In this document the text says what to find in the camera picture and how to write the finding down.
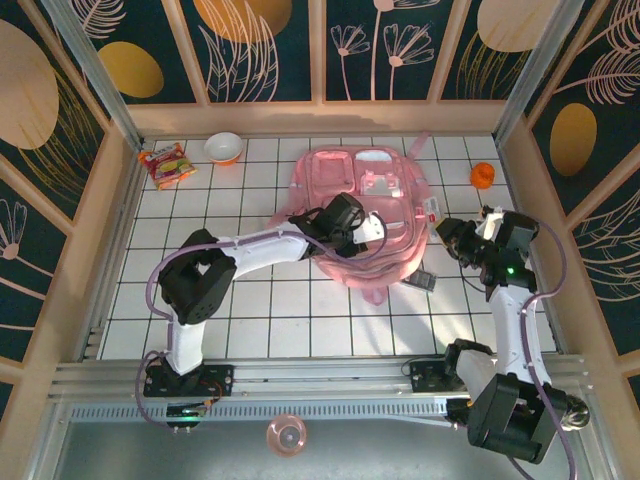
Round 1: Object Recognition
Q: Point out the small controller board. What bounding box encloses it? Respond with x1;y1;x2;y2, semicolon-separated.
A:
166;403;207;432
446;397;476;430

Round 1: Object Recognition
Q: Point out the white bottle with black cap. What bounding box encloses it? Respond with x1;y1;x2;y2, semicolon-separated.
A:
559;393;591;432

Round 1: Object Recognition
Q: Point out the aluminium mounting rail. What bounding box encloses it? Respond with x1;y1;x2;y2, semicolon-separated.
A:
49;353;592;401

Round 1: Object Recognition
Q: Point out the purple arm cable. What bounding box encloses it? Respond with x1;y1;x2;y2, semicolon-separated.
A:
135;212;389;432
452;219;581;480

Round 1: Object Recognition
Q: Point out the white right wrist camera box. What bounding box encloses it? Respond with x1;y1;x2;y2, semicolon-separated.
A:
473;204;505;240

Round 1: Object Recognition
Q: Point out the small dark rectangular case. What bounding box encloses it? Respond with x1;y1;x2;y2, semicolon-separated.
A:
403;269;436;294

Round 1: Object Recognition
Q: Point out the aluminium frame post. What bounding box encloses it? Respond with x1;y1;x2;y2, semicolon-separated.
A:
492;0;599;149
42;0;146;151

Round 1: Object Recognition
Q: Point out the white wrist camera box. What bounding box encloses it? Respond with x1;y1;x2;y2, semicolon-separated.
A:
473;204;505;240
351;211;389;247

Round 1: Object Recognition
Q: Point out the wall panel with beige oval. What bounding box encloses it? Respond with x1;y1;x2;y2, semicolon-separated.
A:
435;0;539;103

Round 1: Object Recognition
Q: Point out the red snack packet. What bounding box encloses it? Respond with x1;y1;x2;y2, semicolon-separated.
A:
137;142;199;191

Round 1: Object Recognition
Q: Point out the wall panel with leaf print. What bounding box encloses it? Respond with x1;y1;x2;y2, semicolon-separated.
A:
172;0;319;105

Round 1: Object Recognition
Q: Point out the wall panel with yellow oval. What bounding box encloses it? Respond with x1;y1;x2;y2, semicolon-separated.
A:
82;0;210;106

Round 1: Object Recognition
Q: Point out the white and orange bowl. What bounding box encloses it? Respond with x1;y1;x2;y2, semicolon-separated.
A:
204;131;245;165

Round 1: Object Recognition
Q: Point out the orange squishy toy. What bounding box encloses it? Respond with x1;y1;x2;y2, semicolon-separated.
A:
469;161;497;191

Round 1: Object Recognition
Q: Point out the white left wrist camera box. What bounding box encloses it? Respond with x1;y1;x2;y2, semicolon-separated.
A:
351;211;389;247

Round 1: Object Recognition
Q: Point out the wall panel with flower print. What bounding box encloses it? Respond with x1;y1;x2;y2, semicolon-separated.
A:
319;0;454;105

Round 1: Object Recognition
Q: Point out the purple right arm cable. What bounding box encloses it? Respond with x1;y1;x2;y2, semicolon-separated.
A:
452;219;581;480

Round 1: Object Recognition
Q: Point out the pink school backpack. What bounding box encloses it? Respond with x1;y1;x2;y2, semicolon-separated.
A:
264;130;434;307

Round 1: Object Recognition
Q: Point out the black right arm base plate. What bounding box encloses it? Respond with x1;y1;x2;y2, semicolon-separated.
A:
409;360;469;396

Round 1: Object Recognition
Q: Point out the pink plastic cup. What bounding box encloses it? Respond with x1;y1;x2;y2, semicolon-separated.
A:
266;413;307;457

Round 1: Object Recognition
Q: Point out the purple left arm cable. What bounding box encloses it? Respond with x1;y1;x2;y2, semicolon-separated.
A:
135;212;389;432

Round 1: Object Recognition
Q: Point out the slotted grey cable duct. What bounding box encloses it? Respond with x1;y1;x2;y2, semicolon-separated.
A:
69;399;451;426

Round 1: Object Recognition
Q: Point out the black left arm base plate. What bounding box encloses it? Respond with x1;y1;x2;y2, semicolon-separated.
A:
143;364;235;399

